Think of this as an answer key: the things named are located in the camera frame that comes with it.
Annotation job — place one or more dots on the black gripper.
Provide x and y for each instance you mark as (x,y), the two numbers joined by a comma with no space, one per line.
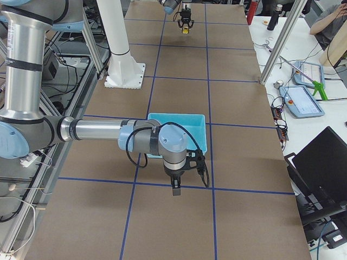
(185,18)
(174,173)

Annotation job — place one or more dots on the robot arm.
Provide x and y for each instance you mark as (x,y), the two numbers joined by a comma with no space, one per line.
(25,129)
(171,5)

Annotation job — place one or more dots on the light blue plastic bin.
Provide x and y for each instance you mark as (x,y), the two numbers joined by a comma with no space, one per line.
(193,123)

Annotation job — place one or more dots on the red cylinder bottle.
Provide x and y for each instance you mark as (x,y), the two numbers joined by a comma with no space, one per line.
(253,4)

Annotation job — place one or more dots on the black bottle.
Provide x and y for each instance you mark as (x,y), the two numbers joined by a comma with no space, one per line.
(274,18)

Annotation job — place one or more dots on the near teach pendant tablet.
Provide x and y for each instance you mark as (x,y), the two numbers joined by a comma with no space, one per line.
(300,102)

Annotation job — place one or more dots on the teach pendant tablet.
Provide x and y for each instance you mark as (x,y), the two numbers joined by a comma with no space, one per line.
(313,70)
(300,102)

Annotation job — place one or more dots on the far teach pendant tablet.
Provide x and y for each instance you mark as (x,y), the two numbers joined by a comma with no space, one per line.
(313,70)

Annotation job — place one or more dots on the seated person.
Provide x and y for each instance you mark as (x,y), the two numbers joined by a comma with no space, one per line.
(328,24)

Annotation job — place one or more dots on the black laptop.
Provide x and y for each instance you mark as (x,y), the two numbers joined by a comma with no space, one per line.
(322,166)

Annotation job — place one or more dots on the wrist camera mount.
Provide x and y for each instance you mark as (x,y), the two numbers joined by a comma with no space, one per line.
(195,159)

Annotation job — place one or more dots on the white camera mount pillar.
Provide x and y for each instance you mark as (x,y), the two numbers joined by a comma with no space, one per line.
(123,70)

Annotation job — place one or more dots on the aluminium frame post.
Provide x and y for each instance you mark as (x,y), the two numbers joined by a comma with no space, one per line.
(282,39)

